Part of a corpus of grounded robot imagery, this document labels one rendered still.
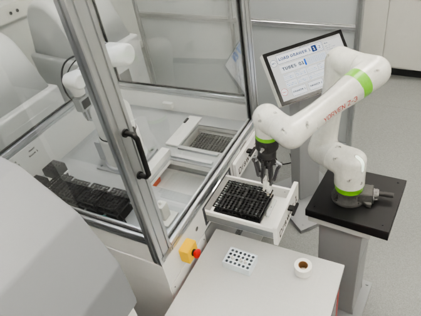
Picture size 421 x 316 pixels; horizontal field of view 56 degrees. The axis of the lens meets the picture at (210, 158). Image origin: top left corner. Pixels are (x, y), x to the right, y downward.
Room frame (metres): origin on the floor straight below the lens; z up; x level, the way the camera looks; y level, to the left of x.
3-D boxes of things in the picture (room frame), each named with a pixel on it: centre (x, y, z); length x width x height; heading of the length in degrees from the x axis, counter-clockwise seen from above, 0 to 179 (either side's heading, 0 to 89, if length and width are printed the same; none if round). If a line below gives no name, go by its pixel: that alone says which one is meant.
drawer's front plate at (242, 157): (1.59, -0.18, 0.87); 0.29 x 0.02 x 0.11; 147
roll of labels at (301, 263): (0.93, -0.28, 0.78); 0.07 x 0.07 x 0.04
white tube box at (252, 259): (1.02, -0.04, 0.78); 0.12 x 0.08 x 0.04; 55
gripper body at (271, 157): (1.25, -0.23, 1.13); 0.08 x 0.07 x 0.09; 55
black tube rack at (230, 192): (1.27, -0.11, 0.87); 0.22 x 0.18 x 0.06; 57
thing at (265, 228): (1.27, -0.10, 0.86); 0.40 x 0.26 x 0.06; 57
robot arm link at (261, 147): (1.24, -0.23, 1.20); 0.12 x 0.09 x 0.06; 145
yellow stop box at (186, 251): (1.05, 0.16, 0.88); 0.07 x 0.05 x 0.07; 147
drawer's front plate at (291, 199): (1.16, -0.28, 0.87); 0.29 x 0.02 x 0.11; 147
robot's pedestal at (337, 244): (1.24, -0.59, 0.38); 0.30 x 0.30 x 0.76; 52
